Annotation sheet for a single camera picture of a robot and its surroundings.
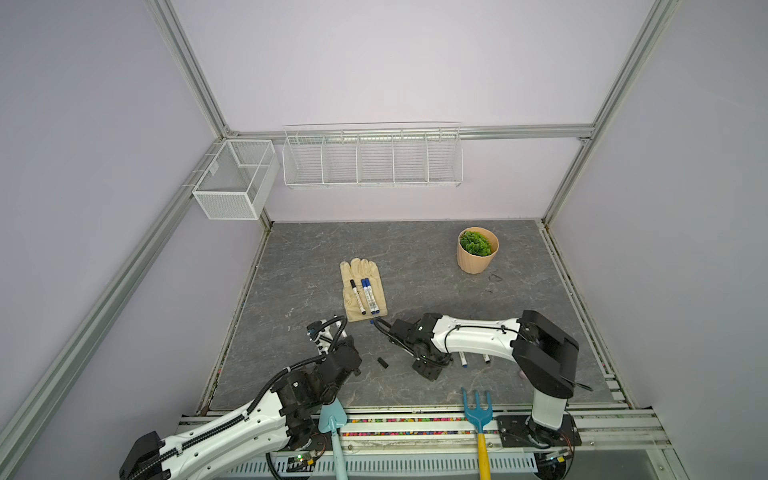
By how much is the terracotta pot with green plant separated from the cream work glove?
0.30m

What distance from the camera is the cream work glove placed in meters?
0.96

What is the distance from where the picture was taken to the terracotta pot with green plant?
3.23ft
